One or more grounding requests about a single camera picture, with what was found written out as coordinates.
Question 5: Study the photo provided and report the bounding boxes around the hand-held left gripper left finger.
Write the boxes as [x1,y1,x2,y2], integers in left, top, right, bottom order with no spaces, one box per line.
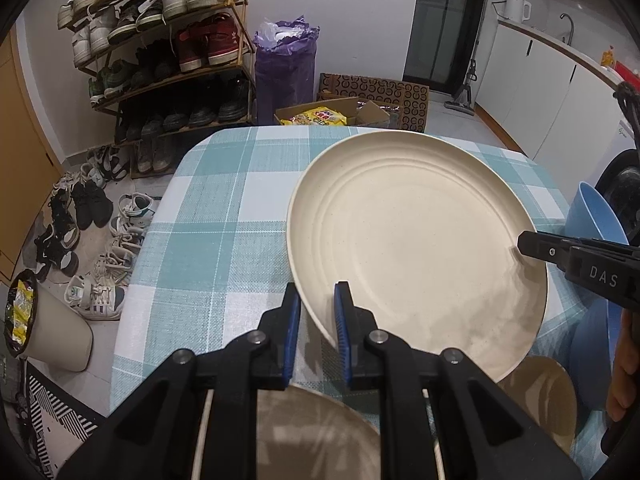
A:
[57,282,303,480]

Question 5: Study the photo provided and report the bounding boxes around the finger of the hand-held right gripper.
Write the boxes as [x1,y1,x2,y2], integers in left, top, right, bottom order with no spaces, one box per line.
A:
[517,230,640,306]

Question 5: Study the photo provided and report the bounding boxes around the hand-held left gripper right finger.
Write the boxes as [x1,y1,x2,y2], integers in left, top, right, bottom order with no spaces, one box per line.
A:
[334,281,583,480]

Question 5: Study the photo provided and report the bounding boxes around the large blue bowl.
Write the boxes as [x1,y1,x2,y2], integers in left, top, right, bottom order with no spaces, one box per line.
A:
[570,300,618,411]

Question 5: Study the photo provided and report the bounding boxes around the large cream plate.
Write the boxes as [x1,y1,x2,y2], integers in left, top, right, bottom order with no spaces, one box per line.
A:
[286,131,549,383]

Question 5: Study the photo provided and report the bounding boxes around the person's right hand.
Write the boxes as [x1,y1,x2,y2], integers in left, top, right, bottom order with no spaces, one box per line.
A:
[606,310,640,423]

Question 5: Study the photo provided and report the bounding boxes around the white washing machine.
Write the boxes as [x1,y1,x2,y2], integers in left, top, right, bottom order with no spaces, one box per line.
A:
[597,105,640,246]

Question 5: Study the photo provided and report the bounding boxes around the teal checked tablecloth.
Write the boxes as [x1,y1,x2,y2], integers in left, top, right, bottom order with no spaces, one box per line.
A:
[109,125,608,480]

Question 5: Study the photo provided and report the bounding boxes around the small tan bowl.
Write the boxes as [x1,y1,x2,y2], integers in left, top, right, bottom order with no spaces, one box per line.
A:
[495,355,578,457]

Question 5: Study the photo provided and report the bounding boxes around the white kitchen cabinets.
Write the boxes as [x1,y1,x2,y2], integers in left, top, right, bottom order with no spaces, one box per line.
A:
[472,17,631,161]

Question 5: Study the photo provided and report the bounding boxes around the grey stick vacuum cleaner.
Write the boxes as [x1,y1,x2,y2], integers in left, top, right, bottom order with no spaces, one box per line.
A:
[444,57,481,112]

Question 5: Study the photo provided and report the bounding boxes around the yellow snack packet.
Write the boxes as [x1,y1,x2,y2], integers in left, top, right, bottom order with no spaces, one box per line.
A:
[279,106,347,127]

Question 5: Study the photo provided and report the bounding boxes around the open brown cardboard box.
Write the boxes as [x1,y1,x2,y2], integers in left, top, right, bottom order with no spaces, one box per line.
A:
[273,97,391,128]

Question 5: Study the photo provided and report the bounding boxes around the patterned flat cardboard box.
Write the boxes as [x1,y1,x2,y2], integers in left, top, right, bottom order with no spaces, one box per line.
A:
[316,72,431,133]

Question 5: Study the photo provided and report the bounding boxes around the white trash bin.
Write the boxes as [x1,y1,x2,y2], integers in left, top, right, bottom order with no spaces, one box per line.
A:
[4,269,94,373]

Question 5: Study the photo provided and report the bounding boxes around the black framed glass door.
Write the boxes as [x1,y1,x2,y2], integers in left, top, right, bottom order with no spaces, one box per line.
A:
[402,0,493,97]

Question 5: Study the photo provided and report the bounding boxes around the pile of sneakers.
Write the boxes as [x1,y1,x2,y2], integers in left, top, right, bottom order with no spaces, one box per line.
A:
[32,145,153,322]

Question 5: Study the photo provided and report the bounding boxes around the white electric kettle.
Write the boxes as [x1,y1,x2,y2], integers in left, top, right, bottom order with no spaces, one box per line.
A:
[505,0,532,25]

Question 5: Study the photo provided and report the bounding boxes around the purple plastic bag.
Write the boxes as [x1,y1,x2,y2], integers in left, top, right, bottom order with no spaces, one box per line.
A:
[252,17,319,126]

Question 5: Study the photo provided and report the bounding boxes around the black white striped rug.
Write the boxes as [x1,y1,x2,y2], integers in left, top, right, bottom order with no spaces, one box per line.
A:
[22,360,101,480]

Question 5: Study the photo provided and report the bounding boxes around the gold metal shoe rack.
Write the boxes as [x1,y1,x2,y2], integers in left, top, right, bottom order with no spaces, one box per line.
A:
[60,0,258,181]

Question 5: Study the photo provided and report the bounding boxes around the wooden shoe rack with shoes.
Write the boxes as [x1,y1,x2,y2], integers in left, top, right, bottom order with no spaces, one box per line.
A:
[56,0,251,173]

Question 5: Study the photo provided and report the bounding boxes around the wooden wardrobe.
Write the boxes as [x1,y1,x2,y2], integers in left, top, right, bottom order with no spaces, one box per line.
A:
[0,35,63,281]

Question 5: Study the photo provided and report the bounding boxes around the black cable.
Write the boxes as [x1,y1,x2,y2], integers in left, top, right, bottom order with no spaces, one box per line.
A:
[612,81,640,153]

